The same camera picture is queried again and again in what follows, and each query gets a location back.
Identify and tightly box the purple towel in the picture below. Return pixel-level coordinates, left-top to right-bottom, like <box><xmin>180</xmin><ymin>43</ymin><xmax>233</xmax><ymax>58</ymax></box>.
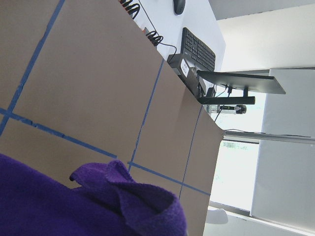
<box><xmin>0</xmin><ymin>155</ymin><xmax>187</xmax><ymax>236</ymax></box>

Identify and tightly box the black mini pc box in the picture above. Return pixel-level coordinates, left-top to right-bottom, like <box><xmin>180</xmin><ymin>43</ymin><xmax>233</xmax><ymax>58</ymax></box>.
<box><xmin>167</xmin><ymin>54</ymin><xmax>204</xmax><ymax>99</ymax></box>

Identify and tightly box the black keyboard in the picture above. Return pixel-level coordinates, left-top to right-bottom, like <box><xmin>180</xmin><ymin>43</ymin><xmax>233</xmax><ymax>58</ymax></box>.
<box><xmin>181</xmin><ymin>27</ymin><xmax>216</xmax><ymax>71</ymax></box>

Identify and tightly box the black computer mouse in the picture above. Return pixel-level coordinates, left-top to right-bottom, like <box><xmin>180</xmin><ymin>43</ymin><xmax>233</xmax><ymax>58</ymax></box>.
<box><xmin>173</xmin><ymin>0</ymin><xmax>186</xmax><ymax>15</ymax></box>

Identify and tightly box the black computer monitor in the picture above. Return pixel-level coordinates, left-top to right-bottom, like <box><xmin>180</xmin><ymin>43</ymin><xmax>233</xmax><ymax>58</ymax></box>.
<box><xmin>197</xmin><ymin>70</ymin><xmax>286</xmax><ymax>94</ymax></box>

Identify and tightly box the silver camera on mount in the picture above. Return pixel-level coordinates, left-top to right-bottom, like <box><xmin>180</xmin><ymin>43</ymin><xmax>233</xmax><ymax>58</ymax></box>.
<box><xmin>205</xmin><ymin>105</ymin><xmax>247</xmax><ymax>115</ymax></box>

